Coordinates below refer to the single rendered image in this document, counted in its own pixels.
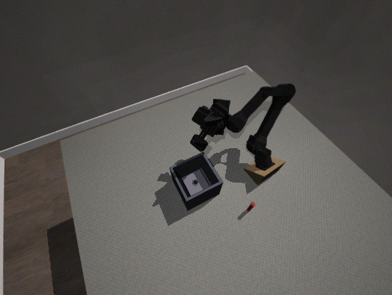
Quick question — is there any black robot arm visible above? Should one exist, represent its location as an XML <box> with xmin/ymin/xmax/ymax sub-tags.
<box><xmin>192</xmin><ymin>84</ymin><xmax>296</xmax><ymax>171</ymax></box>

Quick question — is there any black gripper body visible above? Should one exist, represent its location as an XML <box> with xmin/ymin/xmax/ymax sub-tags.
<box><xmin>190</xmin><ymin>103</ymin><xmax>229</xmax><ymax>152</ymax></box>

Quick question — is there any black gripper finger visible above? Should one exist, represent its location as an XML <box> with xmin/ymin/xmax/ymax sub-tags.
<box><xmin>192</xmin><ymin>134</ymin><xmax>206</xmax><ymax>149</ymax></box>
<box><xmin>203</xmin><ymin>107</ymin><xmax>224</xmax><ymax>123</ymax></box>

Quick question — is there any dark red cylinder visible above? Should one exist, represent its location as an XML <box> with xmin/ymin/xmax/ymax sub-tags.
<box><xmin>247</xmin><ymin>203</ymin><xmax>255</xmax><ymax>211</ymax></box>

